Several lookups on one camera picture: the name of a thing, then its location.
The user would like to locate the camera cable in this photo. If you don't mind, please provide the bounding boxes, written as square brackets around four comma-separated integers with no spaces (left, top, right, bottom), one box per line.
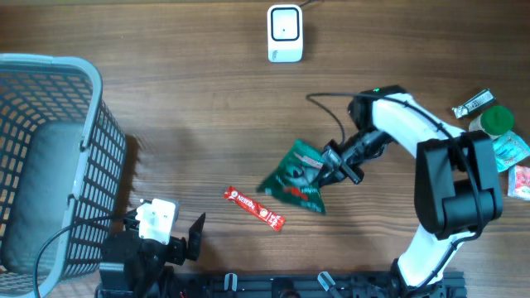
[31,214,140,298]
[305,91,485,291]

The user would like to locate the grey plastic basket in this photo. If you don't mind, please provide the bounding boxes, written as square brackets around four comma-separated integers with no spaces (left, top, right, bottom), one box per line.
[1,54,127,297]

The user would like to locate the green 3M gloves pack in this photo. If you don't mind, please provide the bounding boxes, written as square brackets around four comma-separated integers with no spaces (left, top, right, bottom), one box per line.
[256,140,325,214]

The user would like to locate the red Nescafe stick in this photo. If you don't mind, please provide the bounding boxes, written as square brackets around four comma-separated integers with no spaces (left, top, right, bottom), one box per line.
[224,185,286,232]

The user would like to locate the teal wipes packet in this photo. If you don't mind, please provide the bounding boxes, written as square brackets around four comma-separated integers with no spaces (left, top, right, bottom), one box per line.
[493,131,529,172]

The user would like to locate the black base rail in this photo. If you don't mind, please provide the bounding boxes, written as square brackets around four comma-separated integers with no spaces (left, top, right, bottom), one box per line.
[165,271,468,298]

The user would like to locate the white barcode scanner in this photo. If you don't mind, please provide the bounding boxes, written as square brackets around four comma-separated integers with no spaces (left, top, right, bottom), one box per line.
[267,4,304,63]

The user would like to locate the green lid jar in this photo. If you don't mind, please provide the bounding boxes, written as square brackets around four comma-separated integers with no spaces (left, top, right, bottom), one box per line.
[469,106,514,138]

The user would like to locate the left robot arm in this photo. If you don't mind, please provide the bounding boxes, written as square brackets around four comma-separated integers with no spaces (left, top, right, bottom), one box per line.
[94,209,206,298]

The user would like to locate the right camera cable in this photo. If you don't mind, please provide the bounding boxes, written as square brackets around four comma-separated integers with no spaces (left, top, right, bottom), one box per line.
[305,91,485,291]

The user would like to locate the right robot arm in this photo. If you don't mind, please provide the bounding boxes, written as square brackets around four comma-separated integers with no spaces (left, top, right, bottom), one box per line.
[316,85,503,297]

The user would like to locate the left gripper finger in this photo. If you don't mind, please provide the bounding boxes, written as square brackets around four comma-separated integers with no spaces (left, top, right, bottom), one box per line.
[123,209,139,228]
[186,213,206,261]

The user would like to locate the small green white box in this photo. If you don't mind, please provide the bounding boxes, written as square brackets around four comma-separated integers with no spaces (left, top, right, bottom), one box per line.
[451,89,496,119]

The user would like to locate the left camera cable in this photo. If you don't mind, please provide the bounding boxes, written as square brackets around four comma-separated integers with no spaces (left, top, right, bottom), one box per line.
[31,214,140,298]

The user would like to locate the red white small packet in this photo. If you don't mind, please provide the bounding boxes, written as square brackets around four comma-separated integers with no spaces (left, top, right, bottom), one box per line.
[508,166,530,201]

